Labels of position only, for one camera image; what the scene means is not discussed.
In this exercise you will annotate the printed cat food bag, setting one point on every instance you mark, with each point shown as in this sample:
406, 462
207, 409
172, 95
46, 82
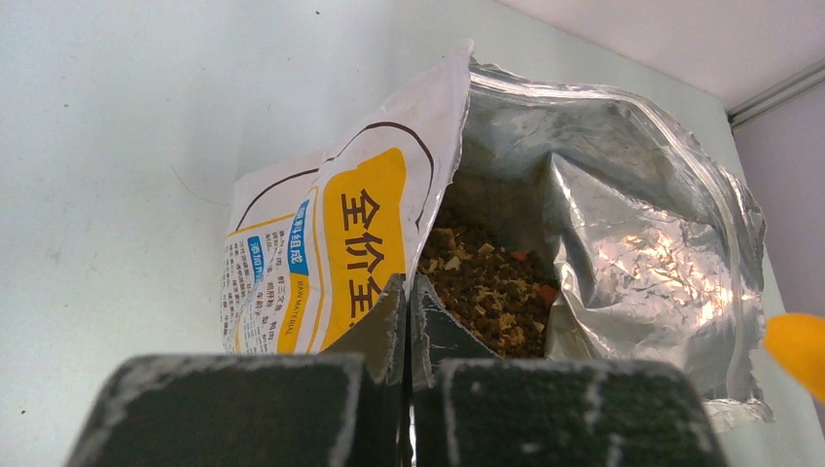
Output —
657, 250

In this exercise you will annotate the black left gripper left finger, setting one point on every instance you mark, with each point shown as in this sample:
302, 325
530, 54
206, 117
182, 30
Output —
344, 406

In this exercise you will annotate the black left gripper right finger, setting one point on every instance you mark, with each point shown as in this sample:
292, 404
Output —
474, 408

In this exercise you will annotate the brown kibble in bag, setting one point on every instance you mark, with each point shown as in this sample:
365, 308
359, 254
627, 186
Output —
501, 295

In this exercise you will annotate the aluminium corner frame post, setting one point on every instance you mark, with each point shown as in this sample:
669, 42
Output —
777, 95

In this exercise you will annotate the yellow plastic scoop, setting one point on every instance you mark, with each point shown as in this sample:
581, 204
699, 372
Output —
795, 341

